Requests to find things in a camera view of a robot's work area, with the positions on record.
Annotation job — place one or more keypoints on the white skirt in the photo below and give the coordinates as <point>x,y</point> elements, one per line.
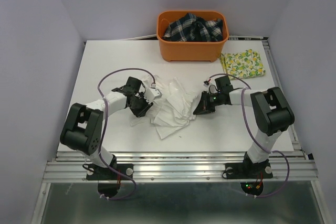
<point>173,111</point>

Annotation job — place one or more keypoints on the aluminium front rail frame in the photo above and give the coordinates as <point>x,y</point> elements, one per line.
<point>174,167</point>

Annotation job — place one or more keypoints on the orange plastic basket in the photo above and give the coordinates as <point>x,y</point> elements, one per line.
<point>189,51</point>

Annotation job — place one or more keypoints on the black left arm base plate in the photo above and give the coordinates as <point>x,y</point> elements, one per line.
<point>97,173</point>

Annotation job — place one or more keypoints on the dark plaid skirt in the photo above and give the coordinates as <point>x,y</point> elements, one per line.
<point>191,28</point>

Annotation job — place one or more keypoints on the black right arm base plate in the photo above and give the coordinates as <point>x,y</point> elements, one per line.
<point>246,170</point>

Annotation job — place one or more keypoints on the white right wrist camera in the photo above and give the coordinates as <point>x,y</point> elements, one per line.
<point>207,84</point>

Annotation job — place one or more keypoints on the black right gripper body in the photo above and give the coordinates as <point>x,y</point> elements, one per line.
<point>215,98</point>

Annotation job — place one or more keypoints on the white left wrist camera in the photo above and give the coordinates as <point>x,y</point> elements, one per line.
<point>152,94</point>

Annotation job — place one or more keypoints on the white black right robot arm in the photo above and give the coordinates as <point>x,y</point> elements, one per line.
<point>273,115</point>

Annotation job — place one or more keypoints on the aluminium right side rail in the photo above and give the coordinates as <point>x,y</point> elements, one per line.
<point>272,79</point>

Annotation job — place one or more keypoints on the lemon print skirt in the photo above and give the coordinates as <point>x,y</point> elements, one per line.
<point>244,65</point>

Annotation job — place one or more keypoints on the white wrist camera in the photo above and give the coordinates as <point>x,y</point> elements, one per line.
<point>207,84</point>
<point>152,94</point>

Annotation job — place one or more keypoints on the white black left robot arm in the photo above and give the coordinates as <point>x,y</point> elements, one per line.
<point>86,124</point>

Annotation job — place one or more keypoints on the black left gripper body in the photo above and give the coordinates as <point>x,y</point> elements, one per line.
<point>140,104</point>

